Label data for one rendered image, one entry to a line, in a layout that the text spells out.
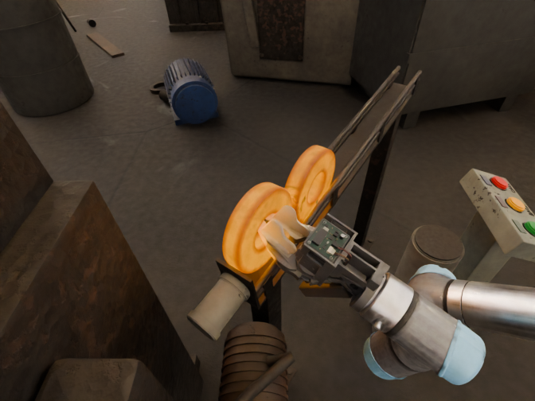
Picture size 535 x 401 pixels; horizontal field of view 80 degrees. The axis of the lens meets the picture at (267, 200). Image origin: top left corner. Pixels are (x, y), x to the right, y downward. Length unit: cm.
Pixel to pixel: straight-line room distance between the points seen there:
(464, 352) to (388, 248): 104
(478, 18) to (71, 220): 208
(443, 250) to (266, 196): 51
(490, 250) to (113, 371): 84
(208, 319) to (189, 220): 112
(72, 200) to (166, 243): 109
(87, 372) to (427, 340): 40
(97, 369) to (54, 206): 20
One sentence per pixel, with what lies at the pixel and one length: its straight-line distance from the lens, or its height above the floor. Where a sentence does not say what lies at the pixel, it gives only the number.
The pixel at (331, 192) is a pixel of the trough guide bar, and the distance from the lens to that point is 67.
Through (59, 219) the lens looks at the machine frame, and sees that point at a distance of 46.
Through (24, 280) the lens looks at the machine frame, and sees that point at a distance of 42.
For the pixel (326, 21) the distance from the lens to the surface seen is 256.
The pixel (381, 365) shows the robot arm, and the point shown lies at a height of 60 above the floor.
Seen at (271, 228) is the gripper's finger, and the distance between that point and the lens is 49.
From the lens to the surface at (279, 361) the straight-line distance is 62.
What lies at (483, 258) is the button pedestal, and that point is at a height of 46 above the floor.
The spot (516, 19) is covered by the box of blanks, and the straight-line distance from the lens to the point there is 239.
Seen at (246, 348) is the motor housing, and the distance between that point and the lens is 66.
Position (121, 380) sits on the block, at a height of 80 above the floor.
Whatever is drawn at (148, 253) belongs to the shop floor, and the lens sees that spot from 154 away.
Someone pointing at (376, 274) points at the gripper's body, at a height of 78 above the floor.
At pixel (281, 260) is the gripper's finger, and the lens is 49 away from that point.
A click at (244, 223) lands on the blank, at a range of 47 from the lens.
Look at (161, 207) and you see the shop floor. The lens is 172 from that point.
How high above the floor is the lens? 115
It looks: 45 degrees down
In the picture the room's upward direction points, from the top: 3 degrees counter-clockwise
